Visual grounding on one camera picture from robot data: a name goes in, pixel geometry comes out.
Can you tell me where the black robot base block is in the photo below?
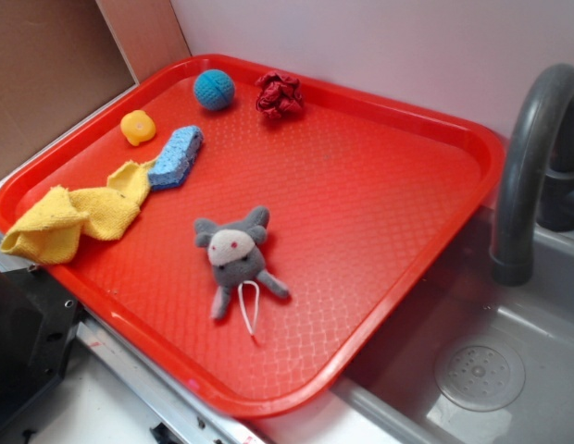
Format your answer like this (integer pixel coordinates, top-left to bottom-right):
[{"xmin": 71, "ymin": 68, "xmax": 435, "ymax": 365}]
[{"xmin": 0, "ymin": 267, "xmax": 79, "ymax": 435}]

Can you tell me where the yellow rubber duck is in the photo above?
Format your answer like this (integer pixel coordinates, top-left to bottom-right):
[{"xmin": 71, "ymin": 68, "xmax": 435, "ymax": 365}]
[{"xmin": 119, "ymin": 110, "xmax": 156, "ymax": 146}]

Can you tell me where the grey plush mouse toy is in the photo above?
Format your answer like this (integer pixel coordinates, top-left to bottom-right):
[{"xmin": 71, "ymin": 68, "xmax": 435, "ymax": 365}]
[{"xmin": 193, "ymin": 205, "xmax": 290, "ymax": 337}]

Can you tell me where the crumpled red cloth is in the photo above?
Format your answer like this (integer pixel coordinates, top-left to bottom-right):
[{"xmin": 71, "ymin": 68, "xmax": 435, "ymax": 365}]
[{"xmin": 255, "ymin": 71, "xmax": 305, "ymax": 119}]

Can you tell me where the blue sponge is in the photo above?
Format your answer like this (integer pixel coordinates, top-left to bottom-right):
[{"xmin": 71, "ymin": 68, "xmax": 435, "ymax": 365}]
[{"xmin": 147, "ymin": 126, "xmax": 204, "ymax": 191}]

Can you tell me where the blue knitted ball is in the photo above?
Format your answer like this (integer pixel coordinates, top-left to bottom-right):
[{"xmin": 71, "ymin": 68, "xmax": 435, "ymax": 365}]
[{"xmin": 193, "ymin": 69, "xmax": 235, "ymax": 111}]

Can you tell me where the grey plastic sink basin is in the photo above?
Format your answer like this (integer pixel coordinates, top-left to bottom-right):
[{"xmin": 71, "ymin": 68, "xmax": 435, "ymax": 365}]
[{"xmin": 331, "ymin": 203, "xmax": 574, "ymax": 444}]

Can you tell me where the yellow towel cloth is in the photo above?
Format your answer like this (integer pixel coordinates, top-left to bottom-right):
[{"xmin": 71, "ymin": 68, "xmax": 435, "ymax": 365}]
[{"xmin": 0, "ymin": 160, "xmax": 156, "ymax": 265}]

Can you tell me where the grey curved faucet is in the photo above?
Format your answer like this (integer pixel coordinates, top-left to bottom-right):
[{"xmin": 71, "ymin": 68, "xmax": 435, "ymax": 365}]
[{"xmin": 490, "ymin": 64, "xmax": 574, "ymax": 286}]

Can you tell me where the brown cardboard panel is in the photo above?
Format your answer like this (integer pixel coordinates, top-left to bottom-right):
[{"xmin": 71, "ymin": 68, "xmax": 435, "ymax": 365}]
[{"xmin": 0, "ymin": 1, "xmax": 191, "ymax": 181}]

